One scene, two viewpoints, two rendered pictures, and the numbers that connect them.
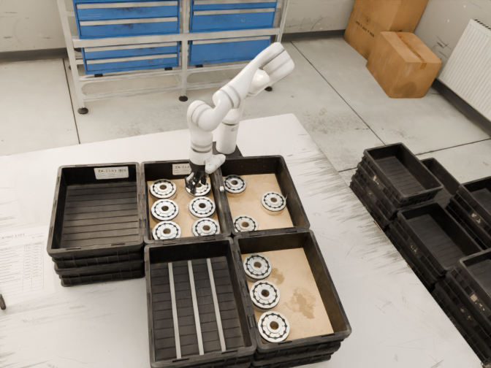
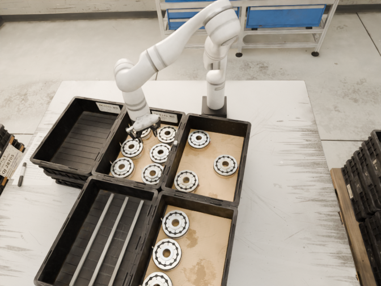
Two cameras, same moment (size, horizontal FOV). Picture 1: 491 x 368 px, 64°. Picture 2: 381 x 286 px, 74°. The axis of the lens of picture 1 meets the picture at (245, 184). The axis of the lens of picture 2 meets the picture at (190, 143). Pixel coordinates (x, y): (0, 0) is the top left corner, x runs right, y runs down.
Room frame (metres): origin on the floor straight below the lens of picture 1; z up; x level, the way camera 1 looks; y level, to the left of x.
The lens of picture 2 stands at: (0.60, -0.36, 1.80)
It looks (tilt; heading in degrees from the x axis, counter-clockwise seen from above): 55 degrees down; 40
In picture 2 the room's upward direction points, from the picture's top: 7 degrees counter-clockwise
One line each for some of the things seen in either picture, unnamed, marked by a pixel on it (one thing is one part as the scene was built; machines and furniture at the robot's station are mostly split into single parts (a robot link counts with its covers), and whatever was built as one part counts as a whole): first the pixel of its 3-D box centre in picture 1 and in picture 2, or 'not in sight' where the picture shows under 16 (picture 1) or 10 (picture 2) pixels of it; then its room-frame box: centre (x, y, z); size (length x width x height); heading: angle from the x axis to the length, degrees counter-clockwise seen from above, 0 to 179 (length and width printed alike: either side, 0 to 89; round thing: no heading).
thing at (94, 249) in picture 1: (98, 204); (81, 131); (0.86, 0.50, 0.92); 0.40 x 0.30 x 0.02; 20
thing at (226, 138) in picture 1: (227, 133); (215, 91); (1.42, 0.13, 0.89); 0.09 x 0.09 x 0.17; 30
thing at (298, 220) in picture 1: (257, 201); (209, 160); (1.07, -0.06, 0.87); 0.40 x 0.30 x 0.11; 20
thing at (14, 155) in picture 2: not in sight; (9, 161); (0.57, 1.24, 0.41); 0.31 x 0.02 x 0.16; 30
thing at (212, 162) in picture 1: (205, 152); (139, 110); (0.95, 0.15, 1.17); 0.11 x 0.09 x 0.06; 65
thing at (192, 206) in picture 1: (202, 207); (160, 152); (0.99, 0.15, 0.86); 0.10 x 0.10 x 0.01
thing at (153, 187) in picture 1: (163, 188); (140, 129); (1.04, 0.32, 0.86); 0.10 x 0.10 x 0.01
